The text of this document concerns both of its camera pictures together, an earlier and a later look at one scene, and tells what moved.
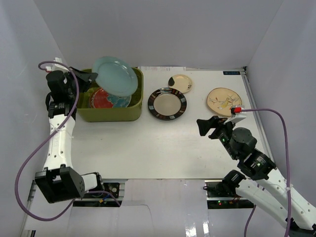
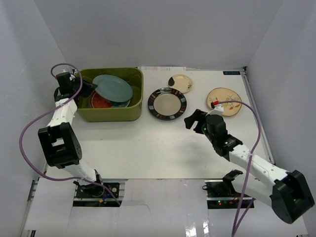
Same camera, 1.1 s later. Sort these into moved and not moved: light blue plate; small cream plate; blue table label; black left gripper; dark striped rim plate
Moved: light blue plate; black left gripper
Not moved: dark striped rim plate; small cream plate; blue table label
